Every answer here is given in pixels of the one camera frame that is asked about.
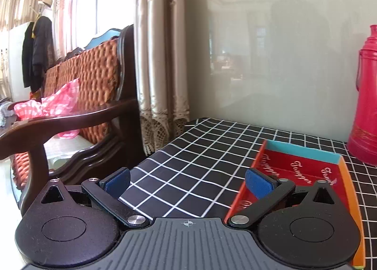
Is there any dark wooden armchair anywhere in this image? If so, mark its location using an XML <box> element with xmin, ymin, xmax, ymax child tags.
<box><xmin>1</xmin><ymin>25</ymin><xmax>146</xmax><ymax>213</ymax></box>

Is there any pink plastic bag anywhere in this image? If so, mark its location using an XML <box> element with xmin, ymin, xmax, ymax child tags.
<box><xmin>14</xmin><ymin>78</ymin><xmax>79</xmax><ymax>121</ymax></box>

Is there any black white checkered tablecloth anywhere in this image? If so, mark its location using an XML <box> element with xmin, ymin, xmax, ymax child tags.
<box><xmin>121</xmin><ymin>118</ymin><xmax>376</xmax><ymax>269</ymax></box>

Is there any black hanging jacket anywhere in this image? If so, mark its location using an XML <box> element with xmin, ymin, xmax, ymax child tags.
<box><xmin>22</xmin><ymin>16</ymin><xmax>55</xmax><ymax>93</ymax></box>

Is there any red thermos flask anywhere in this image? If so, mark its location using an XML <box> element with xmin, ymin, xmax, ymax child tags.
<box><xmin>347</xmin><ymin>24</ymin><xmax>377</xmax><ymax>165</ymax></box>

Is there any straw hat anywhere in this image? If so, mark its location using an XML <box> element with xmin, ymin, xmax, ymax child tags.
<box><xmin>38</xmin><ymin>0</ymin><xmax>53</xmax><ymax>8</ymax></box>

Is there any red cardboard box tray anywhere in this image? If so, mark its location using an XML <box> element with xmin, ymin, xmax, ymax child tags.
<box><xmin>225</xmin><ymin>140</ymin><xmax>365</xmax><ymax>269</ymax></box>

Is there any beige curtain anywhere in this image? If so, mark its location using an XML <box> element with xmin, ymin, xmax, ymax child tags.
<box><xmin>134</xmin><ymin>0</ymin><xmax>190</xmax><ymax>155</ymax></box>

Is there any orange woven seat cushion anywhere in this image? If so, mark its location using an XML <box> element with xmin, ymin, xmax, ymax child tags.
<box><xmin>11</xmin><ymin>37</ymin><xmax>122</xmax><ymax>191</ymax></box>

